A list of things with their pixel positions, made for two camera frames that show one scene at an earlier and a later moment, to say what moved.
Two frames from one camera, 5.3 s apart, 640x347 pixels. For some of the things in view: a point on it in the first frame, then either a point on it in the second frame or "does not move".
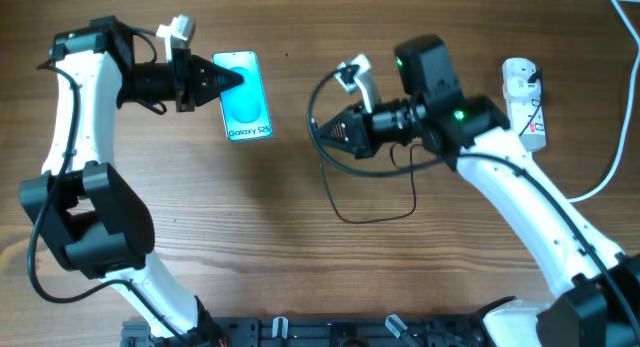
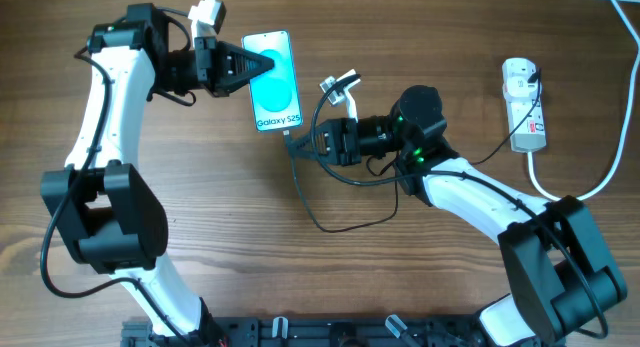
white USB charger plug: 518,86 does not move
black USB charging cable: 535,73 -> 473,163
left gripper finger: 208,79 -> 236,65
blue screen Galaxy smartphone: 245,106 -> 275,96
